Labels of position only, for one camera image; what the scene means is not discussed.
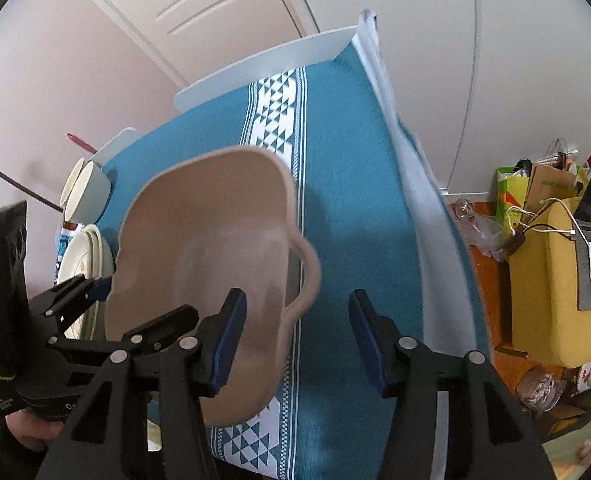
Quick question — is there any pink long-handled tool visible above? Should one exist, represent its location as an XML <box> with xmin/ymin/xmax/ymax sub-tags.
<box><xmin>66</xmin><ymin>133</ymin><xmax>98</xmax><ymax>154</ymax></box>

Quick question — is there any white bowl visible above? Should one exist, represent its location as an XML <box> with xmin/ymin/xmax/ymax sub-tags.
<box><xmin>68</xmin><ymin>161</ymin><xmax>112</xmax><ymax>223</ymax></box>

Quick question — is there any cream bowl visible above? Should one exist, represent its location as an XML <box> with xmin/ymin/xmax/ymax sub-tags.
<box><xmin>59</xmin><ymin>157</ymin><xmax>88</xmax><ymax>213</ymax></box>

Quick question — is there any black clothes rack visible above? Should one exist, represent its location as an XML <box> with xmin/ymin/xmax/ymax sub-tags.
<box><xmin>0</xmin><ymin>144</ymin><xmax>65</xmax><ymax>212</ymax></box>

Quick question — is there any printed packet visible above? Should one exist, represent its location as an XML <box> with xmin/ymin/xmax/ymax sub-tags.
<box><xmin>54</xmin><ymin>221</ymin><xmax>85</xmax><ymax>286</ymax></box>

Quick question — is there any blue patterned tablecloth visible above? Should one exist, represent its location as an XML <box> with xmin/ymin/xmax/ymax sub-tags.
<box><xmin>95</xmin><ymin>42</ymin><xmax>491</xmax><ymax>478</ymax></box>

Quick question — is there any plain white plate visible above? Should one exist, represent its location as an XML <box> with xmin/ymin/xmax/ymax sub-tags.
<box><xmin>75</xmin><ymin>224</ymin><xmax>117</xmax><ymax>348</ymax></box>

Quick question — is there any person's left hand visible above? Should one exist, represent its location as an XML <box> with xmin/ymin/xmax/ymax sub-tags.
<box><xmin>5</xmin><ymin>405</ymin><xmax>71</xmax><ymax>453</ymax></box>

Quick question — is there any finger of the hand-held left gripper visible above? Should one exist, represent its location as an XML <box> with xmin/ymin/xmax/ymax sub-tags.
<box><xmin>112</xmin><ymin>305</ymin><xmax>199</xmax><ymax>357</ymax></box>
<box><xmin>28</xmin><ymin>275</ymin><xmax>113</xmax><ymax>333</ymax></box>

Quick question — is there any white cable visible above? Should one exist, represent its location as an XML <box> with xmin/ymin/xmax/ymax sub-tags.
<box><xmin>505</xmin><ymin>196</ymin><xmax>591</xmax><ymax>242</ymax></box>

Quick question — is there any brown paper bag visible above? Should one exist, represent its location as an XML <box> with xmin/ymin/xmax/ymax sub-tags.
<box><xmin>524</xmin><ymin>152</ymin><xmax>585</xmax><ymax>213</ymax></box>

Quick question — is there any green yellow bag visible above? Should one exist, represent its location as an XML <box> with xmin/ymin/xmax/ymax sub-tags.
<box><xmin>495</xmin><ymin>160</ymin><xmax>533</xmax><ymax>228</ymax></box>

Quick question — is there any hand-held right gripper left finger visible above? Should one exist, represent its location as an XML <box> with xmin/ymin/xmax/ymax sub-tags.
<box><xmin>35</xmin><ymin>287</ymin><xmax>248</xmax><ymax>480</ymax></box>

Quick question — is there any yellow chair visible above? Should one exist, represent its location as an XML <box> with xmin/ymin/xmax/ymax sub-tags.
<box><xmin>506</xmin><ymin>197</ymin><xmax>591</xmax><ymax>367</ymax></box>

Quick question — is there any white panel door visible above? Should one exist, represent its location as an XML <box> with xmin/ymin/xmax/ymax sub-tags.
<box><xmin>50</xmin><ymin>0</ymin><xmax>321</xmax><ymax>88</ymax></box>

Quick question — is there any white wardrobe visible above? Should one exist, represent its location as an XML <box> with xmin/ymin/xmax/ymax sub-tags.
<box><xmin>285</xmin><ymin>0</ymin><xmax>591</xmax><ymax>196</ymax></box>

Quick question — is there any clear drinking glass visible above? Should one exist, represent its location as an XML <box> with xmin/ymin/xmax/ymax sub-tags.
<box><xmin>454</xmin><ymin>197</ymin><xmax>477</xmax><ymax>222</ymax></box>

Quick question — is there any crumpled clear plastic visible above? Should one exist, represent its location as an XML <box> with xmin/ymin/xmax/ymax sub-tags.
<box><xmin>463</xmin><ymin>215</ymin><xmax>507</xmax><ymax>262</ymax></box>

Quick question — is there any beige basin with handles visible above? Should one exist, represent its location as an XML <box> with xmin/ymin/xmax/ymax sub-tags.
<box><xmin>104</xmin><ymin>145</ymin><xmax>322</xmax><ymax>426</ymax></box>

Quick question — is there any glass jar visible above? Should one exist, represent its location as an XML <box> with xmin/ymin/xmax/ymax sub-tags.
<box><xmin>515</xmin><ymin>367</ymin><xmax>562</xmax><ymax>412</ymax></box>

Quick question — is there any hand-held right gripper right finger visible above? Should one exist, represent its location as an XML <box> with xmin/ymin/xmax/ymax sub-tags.
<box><xmin>348</xmin><ymin>289</ymin><xmax>556</xmax><ymax>480</ymax></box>

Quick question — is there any green yellow blanket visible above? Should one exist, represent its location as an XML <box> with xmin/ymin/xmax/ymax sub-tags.
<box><xmin>540</xmin><ymin>410</ymin><xmax>591</xmax><ymax>480</ymax></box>

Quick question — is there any pale grey cloth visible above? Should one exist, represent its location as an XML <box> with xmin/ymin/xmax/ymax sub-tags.
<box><xmin>354</xmin><ymin>8</ymin><xmax>476</xmax><ymax>361</ymax></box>

